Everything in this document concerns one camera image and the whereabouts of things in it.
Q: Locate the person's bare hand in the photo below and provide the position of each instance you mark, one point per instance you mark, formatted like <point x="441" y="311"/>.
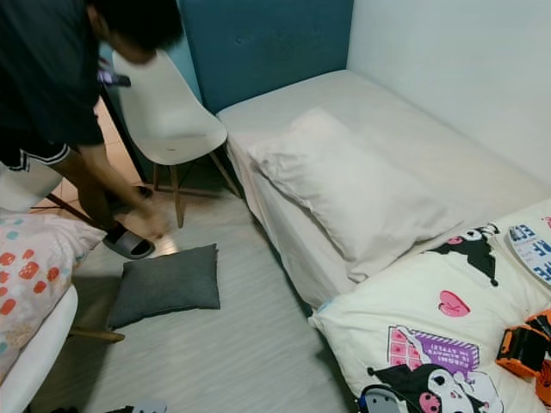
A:
<point x="153" y="224"/>

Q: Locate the small grey pillow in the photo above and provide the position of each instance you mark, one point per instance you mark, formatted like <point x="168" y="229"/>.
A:
<point x="164" y="284"/>

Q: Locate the large cream pillow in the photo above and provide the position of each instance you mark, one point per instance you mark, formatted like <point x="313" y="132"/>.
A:
<point x="353" y="194"/>

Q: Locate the black grey slipper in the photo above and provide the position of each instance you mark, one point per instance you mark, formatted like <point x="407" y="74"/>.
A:
<point x="129" y="245"/>

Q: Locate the white shell chair wooden legs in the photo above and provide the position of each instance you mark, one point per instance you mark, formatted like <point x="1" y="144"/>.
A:
<point x="168" y="116"/>

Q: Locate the pink red patterned cushion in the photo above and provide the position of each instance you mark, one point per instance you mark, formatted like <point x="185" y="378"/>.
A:
<point x="34" y="267"/>

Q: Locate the black phone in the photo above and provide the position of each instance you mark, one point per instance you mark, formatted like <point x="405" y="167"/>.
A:
<point x="114" y="80"/>

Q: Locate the white round chair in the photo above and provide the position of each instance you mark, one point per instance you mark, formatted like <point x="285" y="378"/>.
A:
<point x="43" y="353"/>

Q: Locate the person in dark shirt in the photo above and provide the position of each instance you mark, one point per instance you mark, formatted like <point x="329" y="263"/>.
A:
<point x="43" y="69"/>

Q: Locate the blue padded headboard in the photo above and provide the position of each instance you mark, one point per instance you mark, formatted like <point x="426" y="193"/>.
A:
<point x="267" y="47"/>

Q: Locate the bed with cream sheet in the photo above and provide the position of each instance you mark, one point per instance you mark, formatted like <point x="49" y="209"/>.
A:
<point x="422" y="138"/>

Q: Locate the cream cartoon print blanket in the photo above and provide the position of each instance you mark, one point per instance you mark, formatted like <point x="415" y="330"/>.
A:
<point x="422" y="335"/>

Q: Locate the round white blue-print disc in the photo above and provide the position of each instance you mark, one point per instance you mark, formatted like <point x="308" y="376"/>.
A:
<point x="534" y="249"/>

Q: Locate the orange black device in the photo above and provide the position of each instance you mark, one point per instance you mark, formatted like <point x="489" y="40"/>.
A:
<point x="521" y="348"/>

